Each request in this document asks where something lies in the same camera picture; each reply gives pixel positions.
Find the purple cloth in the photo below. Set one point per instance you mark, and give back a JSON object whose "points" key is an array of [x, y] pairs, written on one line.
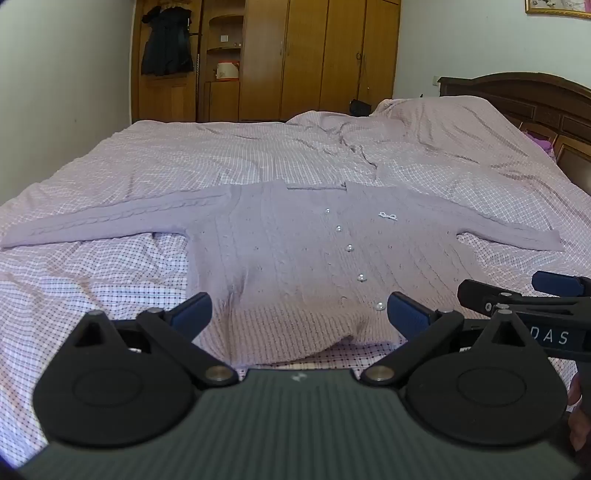
{"points": [[542, 143]]}

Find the gold framed picture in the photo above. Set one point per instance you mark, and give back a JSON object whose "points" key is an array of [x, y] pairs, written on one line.
{"points": [[554, 7]]}

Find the black hanging coat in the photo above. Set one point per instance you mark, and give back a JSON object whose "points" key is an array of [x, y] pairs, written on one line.
{"points": [[166, 41]]}

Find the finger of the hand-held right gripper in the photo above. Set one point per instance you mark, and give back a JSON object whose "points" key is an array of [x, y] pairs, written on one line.
{"points": [[475, 295], [554, 280]]}

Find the dark wooden headboard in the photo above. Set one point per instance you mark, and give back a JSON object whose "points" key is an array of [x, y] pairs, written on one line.
{"points": [[531, 99]]}

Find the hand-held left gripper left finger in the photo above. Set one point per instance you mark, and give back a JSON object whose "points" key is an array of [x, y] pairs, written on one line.
{"points": [[191, 316]]}

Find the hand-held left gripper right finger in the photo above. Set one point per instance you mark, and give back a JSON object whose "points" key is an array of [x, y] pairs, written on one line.
{"points": [[406, 318]]}

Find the bed with checkered cover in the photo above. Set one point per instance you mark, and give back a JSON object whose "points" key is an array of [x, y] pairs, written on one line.
{"points": [[231, 147]]}

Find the person's right hand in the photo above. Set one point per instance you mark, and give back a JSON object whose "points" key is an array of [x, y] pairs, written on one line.
{"points": [[575, 390]]}

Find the lilac knitted cardigan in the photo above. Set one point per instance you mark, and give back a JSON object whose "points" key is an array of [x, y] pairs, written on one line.
{"points": [[277, 258]]}

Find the white and red container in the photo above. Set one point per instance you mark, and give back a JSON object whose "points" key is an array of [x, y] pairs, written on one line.
{"points": [[226, 70]]}

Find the small black bag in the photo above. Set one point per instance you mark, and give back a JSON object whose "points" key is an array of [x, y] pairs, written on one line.
{"points": [[360, 107]]}

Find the wooden wardrobe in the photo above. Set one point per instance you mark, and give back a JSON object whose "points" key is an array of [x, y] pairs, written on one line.
{"points": [[304, 60]]}

